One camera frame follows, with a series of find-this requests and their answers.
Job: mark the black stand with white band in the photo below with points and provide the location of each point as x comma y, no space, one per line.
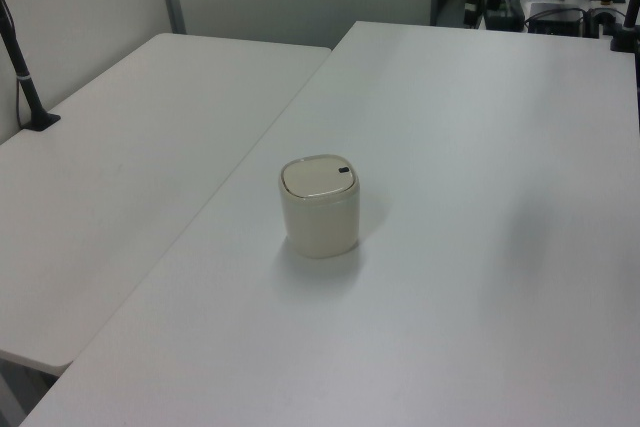
30,92

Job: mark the cream plastic trash bin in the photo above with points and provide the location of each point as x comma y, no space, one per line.
322,227

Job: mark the cream trash bin lid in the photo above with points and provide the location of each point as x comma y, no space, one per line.
317,177

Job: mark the black electronics box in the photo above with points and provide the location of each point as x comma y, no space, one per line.
555,19

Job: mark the black clamp stand pole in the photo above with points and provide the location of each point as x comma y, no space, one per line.
627,22

